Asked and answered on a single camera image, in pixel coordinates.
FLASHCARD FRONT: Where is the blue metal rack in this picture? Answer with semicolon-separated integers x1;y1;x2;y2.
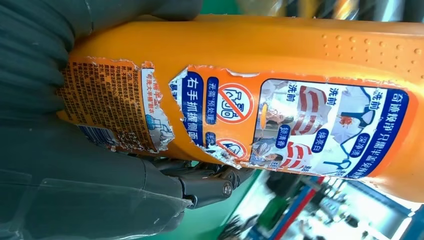
248;177;424;240

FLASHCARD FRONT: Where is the green plastic crate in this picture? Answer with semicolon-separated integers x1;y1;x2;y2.
258;196;290;230

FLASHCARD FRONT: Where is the clear plastic film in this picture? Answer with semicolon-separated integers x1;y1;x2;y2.
0;178;194;240

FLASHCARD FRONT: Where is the red metal beam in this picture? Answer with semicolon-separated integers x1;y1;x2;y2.
268;177;327;240

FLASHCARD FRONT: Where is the white table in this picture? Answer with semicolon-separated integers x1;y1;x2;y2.
228;170;279;233

